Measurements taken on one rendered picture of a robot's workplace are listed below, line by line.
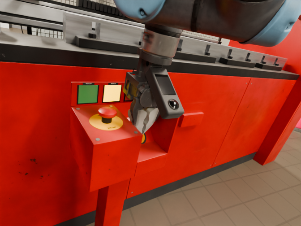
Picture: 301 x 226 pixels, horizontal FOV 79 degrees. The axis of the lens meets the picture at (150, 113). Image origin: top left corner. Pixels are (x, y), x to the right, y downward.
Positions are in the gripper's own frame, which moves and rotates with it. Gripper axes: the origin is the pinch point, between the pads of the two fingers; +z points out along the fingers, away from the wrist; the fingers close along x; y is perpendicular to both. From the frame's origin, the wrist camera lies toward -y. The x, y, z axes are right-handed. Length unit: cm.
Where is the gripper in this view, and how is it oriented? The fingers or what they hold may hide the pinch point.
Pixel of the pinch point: (141, 133)
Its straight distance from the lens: 47.9
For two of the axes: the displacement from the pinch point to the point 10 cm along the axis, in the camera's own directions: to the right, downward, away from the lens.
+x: -8.1, 1.0, -5.8
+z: -2.4, 8.4, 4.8
